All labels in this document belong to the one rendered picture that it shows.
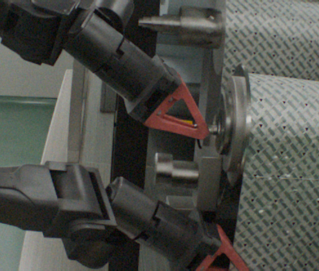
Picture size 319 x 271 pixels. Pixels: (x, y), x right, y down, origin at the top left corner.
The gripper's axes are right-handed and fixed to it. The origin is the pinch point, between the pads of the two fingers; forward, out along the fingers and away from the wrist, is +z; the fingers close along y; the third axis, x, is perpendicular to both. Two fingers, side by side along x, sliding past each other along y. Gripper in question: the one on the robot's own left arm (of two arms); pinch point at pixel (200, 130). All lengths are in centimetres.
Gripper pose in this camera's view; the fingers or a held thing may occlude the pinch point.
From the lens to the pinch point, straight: 103.8
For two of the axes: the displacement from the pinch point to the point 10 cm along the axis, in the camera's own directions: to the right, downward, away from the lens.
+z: 7.5, 6.0, 2.7
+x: 6.5, -7.4, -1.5
